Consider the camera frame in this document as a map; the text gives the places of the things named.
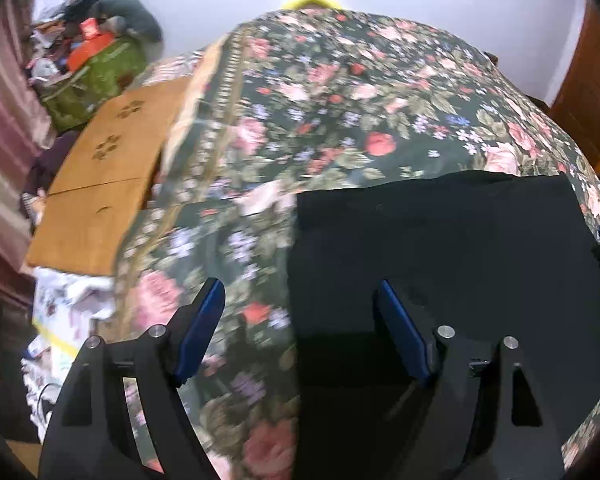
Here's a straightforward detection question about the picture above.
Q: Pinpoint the pile of colourful clothes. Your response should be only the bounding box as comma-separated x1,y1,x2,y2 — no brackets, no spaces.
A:
27,0,116,86

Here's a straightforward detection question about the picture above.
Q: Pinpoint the black garment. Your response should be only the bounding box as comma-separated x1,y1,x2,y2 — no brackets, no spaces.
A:
285,170,600,480

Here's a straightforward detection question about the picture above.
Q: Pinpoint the floral blanket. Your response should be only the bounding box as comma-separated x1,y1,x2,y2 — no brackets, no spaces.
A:
112,7,600,480

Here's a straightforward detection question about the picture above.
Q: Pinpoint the wooden board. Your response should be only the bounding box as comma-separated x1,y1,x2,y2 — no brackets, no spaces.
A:
25,80,191,278

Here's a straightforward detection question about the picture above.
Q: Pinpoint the dark grey cloth bundle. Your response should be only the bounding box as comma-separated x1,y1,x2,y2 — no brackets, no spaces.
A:
92,0,163,43

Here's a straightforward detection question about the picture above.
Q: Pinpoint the green bag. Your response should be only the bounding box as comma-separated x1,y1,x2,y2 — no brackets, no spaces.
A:
42,35,148,133

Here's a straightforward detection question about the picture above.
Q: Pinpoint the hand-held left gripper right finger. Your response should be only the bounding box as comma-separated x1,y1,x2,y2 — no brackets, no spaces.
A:
377,280,566,480

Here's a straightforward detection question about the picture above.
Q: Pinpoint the pink striped curtain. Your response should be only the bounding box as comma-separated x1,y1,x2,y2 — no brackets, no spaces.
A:
0,0,56,306

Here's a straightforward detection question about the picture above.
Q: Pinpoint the black cable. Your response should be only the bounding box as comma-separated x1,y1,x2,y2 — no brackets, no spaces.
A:
31,382,62,423

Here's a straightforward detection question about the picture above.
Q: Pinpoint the dark purple cloth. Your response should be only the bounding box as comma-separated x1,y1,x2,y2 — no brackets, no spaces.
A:
20,130,81,221

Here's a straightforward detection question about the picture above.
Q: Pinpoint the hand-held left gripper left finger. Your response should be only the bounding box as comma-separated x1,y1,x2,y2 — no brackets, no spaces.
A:
37,277,226,480

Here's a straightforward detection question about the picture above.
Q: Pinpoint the wooden door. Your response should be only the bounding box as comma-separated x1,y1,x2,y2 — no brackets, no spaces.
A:
547,0,600,178

